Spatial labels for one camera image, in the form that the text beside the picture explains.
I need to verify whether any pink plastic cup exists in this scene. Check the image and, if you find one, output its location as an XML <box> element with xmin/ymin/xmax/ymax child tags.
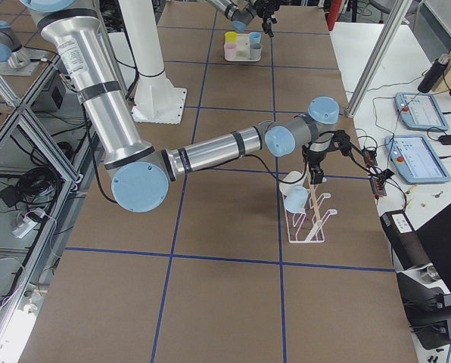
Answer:
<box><xmin>224</xmin><ymin>42</ymin><xmax>238</xmax><ymax>61</ymax></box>

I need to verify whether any black water bottle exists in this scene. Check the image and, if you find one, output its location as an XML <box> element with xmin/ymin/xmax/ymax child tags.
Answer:
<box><xmin>418</xmin><ymin>53</ymin><xmax>451</xmax><ymax>94</ymax></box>

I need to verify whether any black box with label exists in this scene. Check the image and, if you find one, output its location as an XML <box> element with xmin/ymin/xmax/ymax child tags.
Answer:
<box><xmin>380</xmin><ymin>209</ymin><xmax>432</xmax><ymax>271</ymax></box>

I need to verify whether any white plastic cup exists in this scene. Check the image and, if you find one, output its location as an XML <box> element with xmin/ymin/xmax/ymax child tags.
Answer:
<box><xmin>279</xmin><ymin>170</ymin><xmax>306</xmax><ymax>196</ymax></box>

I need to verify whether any pale blue plastic cup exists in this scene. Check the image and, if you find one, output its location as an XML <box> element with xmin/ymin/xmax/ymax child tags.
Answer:
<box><xmin>284</xmin><ymin>185</ymin><xmax>309</xmax><ymax>213</ymax></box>

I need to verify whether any yellow plastic cup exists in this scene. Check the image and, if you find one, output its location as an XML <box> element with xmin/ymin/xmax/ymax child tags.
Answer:
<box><xmin>225</xmin><ymin>31</ymin><xmax>238</xmax><ymax>43</ymax></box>

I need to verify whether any grey plastic cup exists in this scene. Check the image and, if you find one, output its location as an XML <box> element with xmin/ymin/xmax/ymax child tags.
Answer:
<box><xmin>249</xmin><ymin>42</ymin><xmax>263</xmax><ymax>61</ymax></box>

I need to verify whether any blue teach pendant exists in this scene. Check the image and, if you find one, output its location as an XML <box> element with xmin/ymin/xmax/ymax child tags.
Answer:
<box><xmin>394</xmin><ymin>92</ymin><xmax>449</xmax><ymax>131</ymax></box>
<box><xmin>384</xmin><ymin>135</ymin><xmax>451</xmax><ymax>185</ymax></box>

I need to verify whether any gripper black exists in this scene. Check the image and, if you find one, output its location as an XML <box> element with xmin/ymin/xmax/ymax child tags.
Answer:
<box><xmin>302</xmin><ymin>145</ymin><xmax>329</xmax><ymax>185</ymax></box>
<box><xmin>253</xmin><ymin>0</ymin><xmax>279</xmax><ymax>37</ymax></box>

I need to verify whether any white cartoon tray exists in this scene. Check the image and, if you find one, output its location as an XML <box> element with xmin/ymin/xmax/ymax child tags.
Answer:
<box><xmin>229</xmin><ymin>33</ymin><xmax>257</xmax><ymax>62</ymax></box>

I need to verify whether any aluminium frame post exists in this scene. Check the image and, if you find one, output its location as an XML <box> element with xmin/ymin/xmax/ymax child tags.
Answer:
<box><xmin>345</xmin><ymin>0</ymin><xmax>424</xmax><ymax>118</ymax></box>

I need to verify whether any white wire cup rack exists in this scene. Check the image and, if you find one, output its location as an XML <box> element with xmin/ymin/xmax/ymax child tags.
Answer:
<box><xmin>281</xmin><ymin>175</ymin><xmax>337</xmax><ymax>244</ymax></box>

